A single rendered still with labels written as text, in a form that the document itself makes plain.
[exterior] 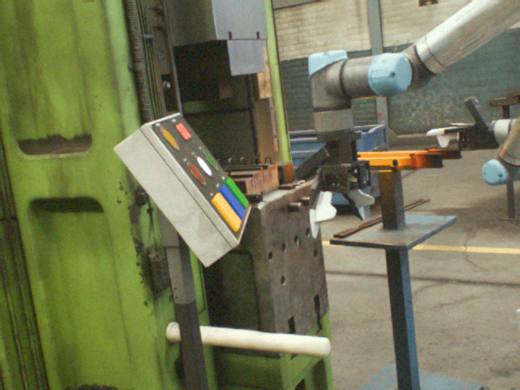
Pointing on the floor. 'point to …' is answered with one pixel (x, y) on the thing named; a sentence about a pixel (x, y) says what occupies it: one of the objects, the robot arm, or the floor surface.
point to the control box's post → (188, 316)
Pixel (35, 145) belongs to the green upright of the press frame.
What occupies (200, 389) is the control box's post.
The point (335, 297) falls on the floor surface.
